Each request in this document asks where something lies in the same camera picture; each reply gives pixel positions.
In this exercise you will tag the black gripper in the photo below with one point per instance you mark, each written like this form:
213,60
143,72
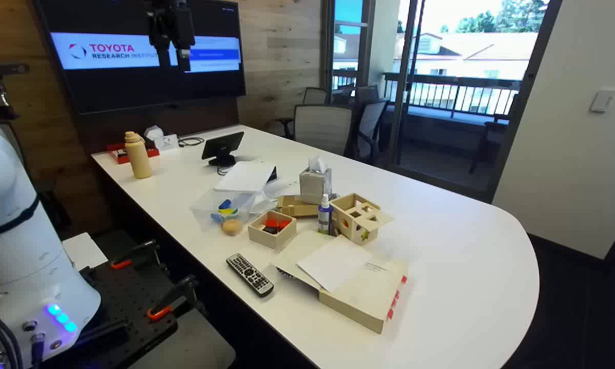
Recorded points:
171,24

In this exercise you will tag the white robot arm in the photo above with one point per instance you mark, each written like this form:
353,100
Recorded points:
13,239

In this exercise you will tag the large TV monitor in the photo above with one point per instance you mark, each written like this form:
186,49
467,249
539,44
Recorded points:
115,89

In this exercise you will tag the small white device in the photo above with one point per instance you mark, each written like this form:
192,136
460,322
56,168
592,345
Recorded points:
164,141

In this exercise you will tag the small black tablet display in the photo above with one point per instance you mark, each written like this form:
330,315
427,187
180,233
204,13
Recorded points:
223,146

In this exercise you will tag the tan bottle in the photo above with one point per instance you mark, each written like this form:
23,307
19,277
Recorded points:
138,161

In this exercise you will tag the red flat object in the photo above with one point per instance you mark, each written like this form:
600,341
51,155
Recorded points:
120,156

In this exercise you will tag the white bin lid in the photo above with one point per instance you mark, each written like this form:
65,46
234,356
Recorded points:
248,178

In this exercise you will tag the grey office chair back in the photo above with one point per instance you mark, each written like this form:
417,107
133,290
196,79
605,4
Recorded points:
314,95

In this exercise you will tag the clear plastic bin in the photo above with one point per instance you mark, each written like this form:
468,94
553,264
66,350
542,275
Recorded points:
209,205

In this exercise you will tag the blue toy block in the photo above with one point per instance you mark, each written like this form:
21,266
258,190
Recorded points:
224,204

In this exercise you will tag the grey mesh office chair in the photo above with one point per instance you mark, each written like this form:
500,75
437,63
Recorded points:
321,125

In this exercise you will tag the yellow toy block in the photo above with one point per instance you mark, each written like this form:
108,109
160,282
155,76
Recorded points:
229,211

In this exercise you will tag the orange round wooden piece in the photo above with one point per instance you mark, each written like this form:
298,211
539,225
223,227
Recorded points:
232,227

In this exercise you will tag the grey tissue box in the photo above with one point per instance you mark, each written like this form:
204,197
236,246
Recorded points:
314,185

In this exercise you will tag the flat wooden tray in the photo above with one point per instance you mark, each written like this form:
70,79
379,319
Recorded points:
294,205

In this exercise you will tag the red toy piece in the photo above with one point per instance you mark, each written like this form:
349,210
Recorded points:
276,223

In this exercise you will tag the dark office chair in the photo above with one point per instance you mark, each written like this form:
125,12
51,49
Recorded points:
369,123

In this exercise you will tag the tray of red food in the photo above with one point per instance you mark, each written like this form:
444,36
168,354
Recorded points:
271,239

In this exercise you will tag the white sheet beside robot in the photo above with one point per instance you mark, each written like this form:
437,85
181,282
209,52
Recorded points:
84,250

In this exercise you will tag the small clear bottle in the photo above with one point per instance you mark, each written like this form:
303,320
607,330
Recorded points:
326,218

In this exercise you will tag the black remote control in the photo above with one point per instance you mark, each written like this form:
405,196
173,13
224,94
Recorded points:
250,275

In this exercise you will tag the black breadboard platform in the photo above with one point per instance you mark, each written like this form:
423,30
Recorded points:
126,301

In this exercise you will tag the white paper sheet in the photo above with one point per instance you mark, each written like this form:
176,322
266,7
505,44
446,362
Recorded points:
335,268

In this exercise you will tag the balcony railing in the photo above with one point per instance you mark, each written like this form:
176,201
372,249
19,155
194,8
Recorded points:
458,83

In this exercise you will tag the black outdoor chair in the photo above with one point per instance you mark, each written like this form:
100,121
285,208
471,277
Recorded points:
492,135

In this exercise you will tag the white light switch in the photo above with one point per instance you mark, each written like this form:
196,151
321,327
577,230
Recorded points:
601,102

